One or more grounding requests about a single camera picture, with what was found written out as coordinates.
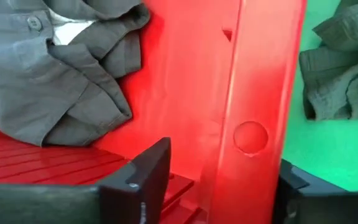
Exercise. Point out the red ribbed plastic bin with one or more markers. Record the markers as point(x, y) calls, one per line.
point(182, 77)

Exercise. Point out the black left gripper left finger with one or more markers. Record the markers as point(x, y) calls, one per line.
point(120, 202)

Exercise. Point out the dark green garment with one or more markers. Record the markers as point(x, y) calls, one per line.
point(337, 87)

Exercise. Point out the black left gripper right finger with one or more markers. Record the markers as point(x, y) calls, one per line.
point(322, 207)

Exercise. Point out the dark grey garment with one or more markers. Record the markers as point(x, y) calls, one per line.
point(42, 87)

